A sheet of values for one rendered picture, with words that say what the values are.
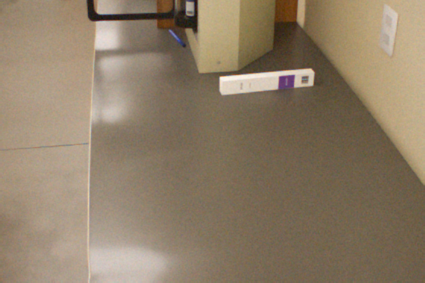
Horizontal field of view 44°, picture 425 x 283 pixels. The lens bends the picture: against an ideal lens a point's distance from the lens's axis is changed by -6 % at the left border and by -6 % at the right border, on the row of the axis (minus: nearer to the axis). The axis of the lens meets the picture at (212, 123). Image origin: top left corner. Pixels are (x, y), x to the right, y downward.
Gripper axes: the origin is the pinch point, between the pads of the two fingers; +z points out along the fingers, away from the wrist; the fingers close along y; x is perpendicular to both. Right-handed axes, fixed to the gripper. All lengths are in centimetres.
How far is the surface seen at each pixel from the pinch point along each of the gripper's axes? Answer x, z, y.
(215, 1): 6.3, 5.4, -15.0
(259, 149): 27, 9, -55
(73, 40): 124, -63, 248
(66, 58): 124, -66, 215
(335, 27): 18.6, 43.9, -5.8
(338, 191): 27, 22, -72
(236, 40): 17.9, 11.2, -15.0
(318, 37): 28, 44, 8
